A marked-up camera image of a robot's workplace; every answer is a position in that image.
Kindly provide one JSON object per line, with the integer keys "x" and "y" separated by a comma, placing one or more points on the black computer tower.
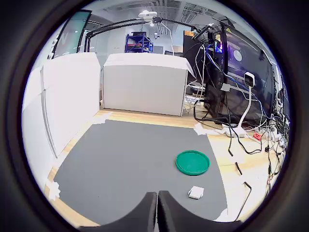
{"x": 214, "y": 91}

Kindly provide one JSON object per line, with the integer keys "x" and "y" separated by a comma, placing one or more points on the white tape piece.
{"x": 204, "y": 129}
{"x": 103, "y": 118}
{"x": 53, "y": 191}

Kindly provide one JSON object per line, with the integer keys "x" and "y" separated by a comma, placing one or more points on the dark grey mat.
{"x": 135, "y": 164}

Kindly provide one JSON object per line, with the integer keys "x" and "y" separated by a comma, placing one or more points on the round green lid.
{"x": 192, "y": 162}

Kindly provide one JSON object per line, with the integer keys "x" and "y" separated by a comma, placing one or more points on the dark green banner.
{"x": 70, "y": 33}

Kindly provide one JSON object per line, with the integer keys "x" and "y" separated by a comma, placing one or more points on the small white plastic terminal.
{"x": 196, "y": 192}

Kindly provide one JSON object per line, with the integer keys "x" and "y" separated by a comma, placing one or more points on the white camera on gooseneck stand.
{"x": 248, "y": 78}

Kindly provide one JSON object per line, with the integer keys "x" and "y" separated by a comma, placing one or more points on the blue shelf rack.
{"x": 137, "y": 43}

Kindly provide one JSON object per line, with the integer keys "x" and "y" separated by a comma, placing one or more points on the white partition box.
{"x": 144, "y": 89}

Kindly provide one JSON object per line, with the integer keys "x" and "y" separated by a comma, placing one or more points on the white overhead camera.
{"x": 146, "y": 14}

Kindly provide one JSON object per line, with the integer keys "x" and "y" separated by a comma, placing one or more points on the white partition panel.
{"x": 72, "y": 96}
{"x": 33, "y": 125}

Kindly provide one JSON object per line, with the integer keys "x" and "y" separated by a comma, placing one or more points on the large black monitor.
{"x": 251, "y": 65}

